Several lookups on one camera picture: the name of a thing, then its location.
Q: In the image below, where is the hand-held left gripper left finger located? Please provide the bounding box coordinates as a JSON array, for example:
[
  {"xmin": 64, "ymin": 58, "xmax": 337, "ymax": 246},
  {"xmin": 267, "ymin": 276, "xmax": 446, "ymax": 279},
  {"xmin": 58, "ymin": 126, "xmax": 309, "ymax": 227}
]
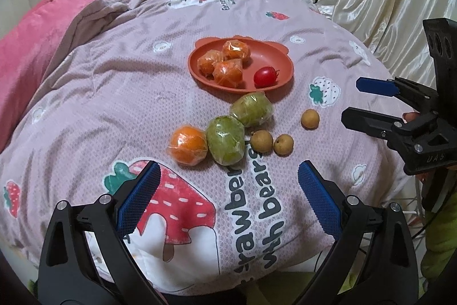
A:
[{"xmin": 37, "ymin": 161, "xmax": 161, "ymax": 305}]

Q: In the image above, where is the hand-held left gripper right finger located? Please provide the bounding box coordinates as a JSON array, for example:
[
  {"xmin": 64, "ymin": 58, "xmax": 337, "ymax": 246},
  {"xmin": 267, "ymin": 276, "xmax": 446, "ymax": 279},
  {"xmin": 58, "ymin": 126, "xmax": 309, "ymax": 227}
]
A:
[{"xmin": 298, "ymin": 160, "xmax": 418, "ymax": 305}]

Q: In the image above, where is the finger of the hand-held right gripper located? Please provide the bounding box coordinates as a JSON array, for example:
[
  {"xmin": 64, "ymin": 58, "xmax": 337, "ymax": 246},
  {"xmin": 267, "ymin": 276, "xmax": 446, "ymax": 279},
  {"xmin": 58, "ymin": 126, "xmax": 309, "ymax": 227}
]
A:
[
  {"xmin": 356, "ymin": 76, "xmax": 438, "ymax": 111},
  {"xmin": 341, "ymin": 107, "xmax": 408, "ymax": 145}
]

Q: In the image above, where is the brown longan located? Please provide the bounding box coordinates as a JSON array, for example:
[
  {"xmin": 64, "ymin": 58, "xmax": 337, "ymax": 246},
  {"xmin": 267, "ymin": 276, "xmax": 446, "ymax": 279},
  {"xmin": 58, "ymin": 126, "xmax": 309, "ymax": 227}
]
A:
[
  {"xmin": 250, "ymin": 131, "xmax": 274, "ymax": 153},
  {"xmin": 301, "ymin": 109, "xmax": 320, "ymax": 129},
  {"xmin": 273, "ymin": 134, "xmax": 294, "ymax": 156}
]

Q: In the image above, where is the plastic-wrapped orange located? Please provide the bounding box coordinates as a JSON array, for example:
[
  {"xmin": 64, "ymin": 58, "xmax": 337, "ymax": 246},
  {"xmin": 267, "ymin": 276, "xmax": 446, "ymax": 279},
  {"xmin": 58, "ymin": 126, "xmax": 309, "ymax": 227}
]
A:
[
  {"xmin": 197, "ymin": 51, "xmax": 224, "ymax": 78},
  {"xmin": 222, "ymin": 40, "xmax": 251, "ymax": 63},
  {"xmin": 213, "ymin": 59, "xmax": 244, "ymax": 87},
  {"xmin": 168, "ymin": 125, "xmax": 209, "ymax": 167}
]

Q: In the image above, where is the red tomato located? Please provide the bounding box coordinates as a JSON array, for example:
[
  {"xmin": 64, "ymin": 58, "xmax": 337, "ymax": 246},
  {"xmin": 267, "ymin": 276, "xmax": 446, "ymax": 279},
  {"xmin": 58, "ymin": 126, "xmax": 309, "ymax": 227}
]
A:
[{"xmin": 253, "ymin": 66, "xmax": 281, "ymax": 88}]

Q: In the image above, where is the plastic-wrapped green mandarin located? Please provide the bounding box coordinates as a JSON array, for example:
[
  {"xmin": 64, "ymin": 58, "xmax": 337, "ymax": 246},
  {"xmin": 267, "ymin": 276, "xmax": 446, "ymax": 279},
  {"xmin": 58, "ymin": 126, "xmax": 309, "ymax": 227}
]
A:
[
  {"xmin": 206, "ymin": 115, "xmax": 247, "ymax": 167},
  {"xmin": 229, "ymin": 93, "xmax": 274, "ymax": 127}
]

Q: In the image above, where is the orange bear-eared plate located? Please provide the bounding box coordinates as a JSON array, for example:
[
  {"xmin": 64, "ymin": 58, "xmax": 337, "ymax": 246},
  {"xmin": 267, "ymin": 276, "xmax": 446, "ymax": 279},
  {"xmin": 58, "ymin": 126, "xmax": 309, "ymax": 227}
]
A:
[{"xmin": 188, "ymin": 36, "xmax": 295, "ymax": 99}]

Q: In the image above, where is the pink strawberry-print quilt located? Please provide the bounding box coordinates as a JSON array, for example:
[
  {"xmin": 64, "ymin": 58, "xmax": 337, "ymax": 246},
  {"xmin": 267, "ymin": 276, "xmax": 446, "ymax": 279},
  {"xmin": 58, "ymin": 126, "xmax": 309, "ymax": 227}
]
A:
[{"xmin": 0, "ymin": 0, "xmax": 429, "ymax": 295}]

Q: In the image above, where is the person's lime-green clothing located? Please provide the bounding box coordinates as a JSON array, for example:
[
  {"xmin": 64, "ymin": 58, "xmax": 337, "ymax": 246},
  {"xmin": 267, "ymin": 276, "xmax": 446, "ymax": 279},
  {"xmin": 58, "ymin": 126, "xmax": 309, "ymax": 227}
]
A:
[{"xmin": 246, "ymin": 212, "xmax": 457, "ymax": 305}]

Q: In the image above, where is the pink fleece blanket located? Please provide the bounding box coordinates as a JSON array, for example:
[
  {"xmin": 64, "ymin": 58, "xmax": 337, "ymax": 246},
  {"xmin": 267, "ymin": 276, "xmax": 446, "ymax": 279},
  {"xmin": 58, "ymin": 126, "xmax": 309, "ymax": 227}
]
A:
[{"xmin": 0, "ymin": 0, "xmax": 151, "ymax": 152}]

